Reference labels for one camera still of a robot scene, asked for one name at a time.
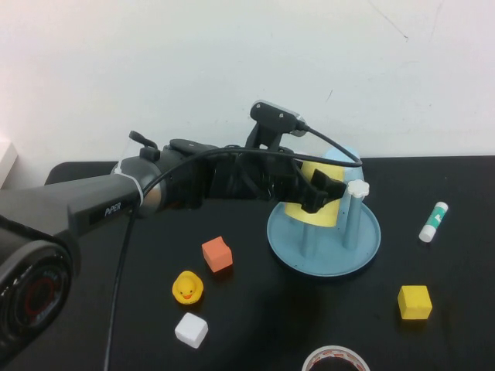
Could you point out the clear tape roll red print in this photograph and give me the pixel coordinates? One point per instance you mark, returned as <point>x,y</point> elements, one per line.
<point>309,357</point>

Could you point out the blue cup stand with pegs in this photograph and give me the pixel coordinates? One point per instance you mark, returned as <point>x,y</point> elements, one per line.
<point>328,259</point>

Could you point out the yellow foam cube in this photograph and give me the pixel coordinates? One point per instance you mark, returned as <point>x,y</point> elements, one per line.
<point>414,303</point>

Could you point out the white green glue stick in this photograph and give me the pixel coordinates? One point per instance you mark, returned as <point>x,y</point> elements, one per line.
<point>433,222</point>

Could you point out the orange foam cube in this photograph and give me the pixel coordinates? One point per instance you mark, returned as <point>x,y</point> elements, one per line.
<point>216,255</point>

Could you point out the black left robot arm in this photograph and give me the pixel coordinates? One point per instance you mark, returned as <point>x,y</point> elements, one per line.
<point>96,197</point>

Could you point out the yellow rubber duck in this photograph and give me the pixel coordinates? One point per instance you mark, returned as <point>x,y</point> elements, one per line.
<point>186,290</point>

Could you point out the white foam cube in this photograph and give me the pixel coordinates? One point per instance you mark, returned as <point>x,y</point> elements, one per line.
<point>190,330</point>

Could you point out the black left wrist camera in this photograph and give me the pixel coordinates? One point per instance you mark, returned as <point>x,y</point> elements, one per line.
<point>270,116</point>

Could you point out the light blue plastic cup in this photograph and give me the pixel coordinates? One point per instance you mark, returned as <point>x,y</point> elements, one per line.
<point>351,172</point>

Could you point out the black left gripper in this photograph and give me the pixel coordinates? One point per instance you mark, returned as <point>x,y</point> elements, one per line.
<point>251,181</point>

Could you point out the yellow plastic cup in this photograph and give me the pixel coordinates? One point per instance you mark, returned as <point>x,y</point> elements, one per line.
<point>317,220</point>

